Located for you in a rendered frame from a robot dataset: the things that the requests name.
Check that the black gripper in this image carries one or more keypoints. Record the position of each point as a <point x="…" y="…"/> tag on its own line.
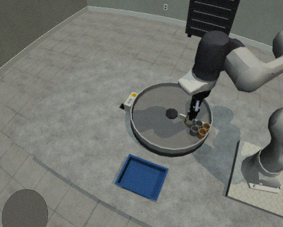
<point x="197" y="99"/>

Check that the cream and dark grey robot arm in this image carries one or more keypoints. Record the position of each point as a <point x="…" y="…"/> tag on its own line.
<point x="217" y="52"/>

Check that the blue crate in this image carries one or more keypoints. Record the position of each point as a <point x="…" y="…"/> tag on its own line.
<point x="142" y="177"/>

